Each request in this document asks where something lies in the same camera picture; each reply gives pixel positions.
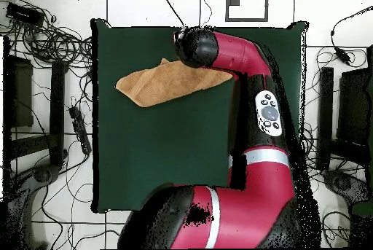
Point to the tan terry towel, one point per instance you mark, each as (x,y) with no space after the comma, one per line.
(169,83)

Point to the long black power strip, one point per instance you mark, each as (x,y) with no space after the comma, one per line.
(80,130)

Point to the grey tripod base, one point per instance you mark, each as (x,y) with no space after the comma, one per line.
(43,175)
(342,183)

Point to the black box device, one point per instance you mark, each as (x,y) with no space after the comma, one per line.
(24,13)

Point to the black stand frame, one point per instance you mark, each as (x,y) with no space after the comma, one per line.
(56,101)
(325,110)

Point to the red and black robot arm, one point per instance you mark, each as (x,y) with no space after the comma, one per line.
(247,203)

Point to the dark green table cloth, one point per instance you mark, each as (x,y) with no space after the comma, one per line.
(145,145)

